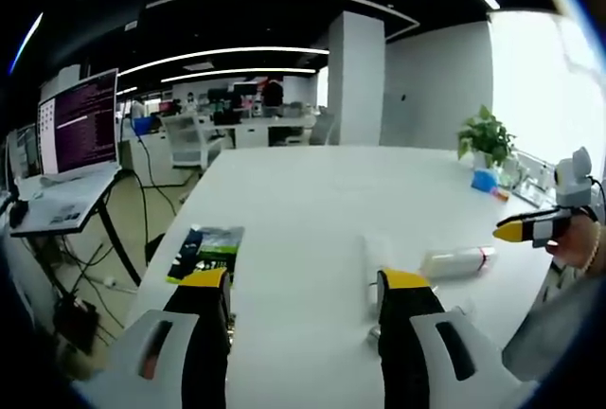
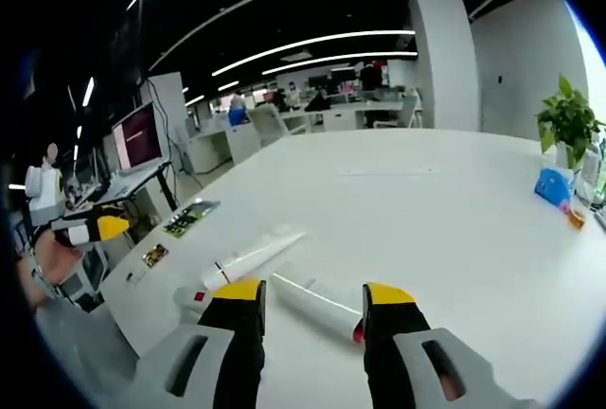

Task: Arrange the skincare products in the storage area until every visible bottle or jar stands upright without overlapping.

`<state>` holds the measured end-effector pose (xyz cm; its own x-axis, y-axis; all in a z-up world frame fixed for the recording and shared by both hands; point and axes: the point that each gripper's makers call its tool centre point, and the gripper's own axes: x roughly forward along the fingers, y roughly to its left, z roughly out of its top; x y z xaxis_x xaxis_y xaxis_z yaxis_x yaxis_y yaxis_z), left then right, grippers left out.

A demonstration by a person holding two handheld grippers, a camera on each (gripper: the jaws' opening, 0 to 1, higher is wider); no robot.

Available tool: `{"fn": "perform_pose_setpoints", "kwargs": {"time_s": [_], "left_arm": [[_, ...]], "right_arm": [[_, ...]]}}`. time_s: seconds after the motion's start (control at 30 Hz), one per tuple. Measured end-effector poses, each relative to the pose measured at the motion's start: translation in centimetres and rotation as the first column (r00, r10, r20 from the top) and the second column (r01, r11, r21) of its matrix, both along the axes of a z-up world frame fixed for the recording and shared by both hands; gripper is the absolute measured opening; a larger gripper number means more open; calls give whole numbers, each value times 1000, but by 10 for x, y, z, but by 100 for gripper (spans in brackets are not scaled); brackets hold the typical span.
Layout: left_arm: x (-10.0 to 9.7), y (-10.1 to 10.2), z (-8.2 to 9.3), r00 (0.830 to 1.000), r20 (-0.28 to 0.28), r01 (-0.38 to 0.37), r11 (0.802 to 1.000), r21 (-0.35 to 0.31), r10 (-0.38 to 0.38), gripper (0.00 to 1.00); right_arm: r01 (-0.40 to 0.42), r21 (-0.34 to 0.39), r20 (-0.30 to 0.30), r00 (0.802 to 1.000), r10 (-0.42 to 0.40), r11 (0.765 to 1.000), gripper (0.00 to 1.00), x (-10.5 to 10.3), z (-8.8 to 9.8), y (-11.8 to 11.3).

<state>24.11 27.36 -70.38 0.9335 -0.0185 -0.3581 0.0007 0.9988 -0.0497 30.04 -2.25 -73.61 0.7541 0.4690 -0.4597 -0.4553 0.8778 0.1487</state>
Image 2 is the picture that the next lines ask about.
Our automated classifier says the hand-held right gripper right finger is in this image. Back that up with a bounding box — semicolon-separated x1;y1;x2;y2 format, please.
361;281;545;409

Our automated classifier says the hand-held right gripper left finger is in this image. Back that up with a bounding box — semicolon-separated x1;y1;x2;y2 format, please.
126;278;268;409

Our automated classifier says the small white red-label skincare bottle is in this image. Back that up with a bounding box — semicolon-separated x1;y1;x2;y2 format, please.
173;284;215;316

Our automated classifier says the long white skincare tube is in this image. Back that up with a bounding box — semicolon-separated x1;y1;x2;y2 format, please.
200;223;309;293

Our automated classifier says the white skincare tube red cap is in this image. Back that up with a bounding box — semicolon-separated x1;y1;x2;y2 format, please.
270;272;366;347

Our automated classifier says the person's left hand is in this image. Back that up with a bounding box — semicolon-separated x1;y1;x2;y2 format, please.
33;227;85;287

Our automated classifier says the standing desk with black legs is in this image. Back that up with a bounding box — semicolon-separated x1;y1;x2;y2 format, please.
61;160;179;221

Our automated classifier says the small patterned card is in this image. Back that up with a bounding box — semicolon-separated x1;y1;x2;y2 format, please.
141;243;170;270

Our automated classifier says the green circuit board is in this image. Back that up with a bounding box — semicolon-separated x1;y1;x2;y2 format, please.
163;197;222;240

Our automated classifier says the computer monitor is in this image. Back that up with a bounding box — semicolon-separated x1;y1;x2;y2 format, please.
110;100;163;174

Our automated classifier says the small orange object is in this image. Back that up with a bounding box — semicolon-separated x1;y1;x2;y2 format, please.
566;207;587;231

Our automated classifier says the blue pouch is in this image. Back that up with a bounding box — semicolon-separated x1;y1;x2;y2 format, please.
533;167;577;207

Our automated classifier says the green potted plant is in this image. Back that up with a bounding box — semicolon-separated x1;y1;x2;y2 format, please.
536;74;606;169

